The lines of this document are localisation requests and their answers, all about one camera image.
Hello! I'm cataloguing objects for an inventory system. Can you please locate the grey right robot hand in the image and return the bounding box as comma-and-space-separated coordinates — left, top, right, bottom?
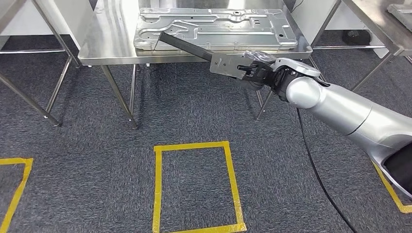
237, 59, 323, 102

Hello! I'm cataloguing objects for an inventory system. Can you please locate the long black plastic part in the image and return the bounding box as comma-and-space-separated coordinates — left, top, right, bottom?
158, 31, 259, 80

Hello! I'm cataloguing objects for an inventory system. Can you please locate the stainless steel workbench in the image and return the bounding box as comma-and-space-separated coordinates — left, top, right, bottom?
78, 0, 314, 130

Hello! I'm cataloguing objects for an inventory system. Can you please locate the clear plastic wrap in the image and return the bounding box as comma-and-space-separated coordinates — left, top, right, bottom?
243, 50, 277, 64

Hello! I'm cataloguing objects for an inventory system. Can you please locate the stamped grey metal plate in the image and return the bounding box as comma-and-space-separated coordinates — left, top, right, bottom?
133, 7, 299, 52

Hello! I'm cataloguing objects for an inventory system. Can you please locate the white partition board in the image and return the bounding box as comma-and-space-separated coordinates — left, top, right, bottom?
291, 0, 392, 59
0, 0, 95, 50

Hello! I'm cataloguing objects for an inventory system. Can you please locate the black round floor object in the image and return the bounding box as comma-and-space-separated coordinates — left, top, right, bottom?
342, 29, 372, 47

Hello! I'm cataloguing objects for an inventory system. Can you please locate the stainless steel side table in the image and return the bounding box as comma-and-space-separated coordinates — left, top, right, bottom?
0, 0, 82, 127
310, 0, 412, 93

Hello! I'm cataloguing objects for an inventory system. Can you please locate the small grey metal plate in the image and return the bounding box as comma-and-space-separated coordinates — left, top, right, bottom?
387, 3, 412, 33

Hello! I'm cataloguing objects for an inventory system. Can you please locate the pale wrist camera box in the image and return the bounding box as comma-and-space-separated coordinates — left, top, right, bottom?
274, 58, 322, 78

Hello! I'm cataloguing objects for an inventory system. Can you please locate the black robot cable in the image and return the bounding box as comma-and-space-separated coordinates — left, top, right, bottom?
296, 108, 359, 233

